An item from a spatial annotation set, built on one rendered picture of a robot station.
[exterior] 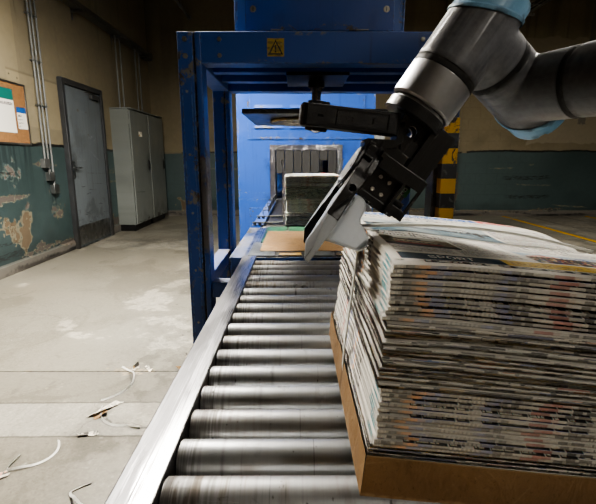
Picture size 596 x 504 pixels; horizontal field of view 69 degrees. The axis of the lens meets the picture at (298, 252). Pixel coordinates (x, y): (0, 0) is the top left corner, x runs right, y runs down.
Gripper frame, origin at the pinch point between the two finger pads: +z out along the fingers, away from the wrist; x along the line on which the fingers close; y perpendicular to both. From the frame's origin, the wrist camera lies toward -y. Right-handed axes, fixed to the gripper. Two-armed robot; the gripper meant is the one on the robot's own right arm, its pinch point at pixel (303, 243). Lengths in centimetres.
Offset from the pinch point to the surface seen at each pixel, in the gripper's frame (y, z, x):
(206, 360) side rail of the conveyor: -0.4, 28.8, 17.3
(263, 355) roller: 7.6, 23.7, 20.0
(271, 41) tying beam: -36, -35, 101
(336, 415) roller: 17.1, 17.2, 1.2
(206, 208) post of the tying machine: -25, 24, 101
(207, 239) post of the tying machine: -19, 33, 101
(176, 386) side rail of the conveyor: -2.6, 30.4, 8.5
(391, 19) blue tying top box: -8, -67, 112
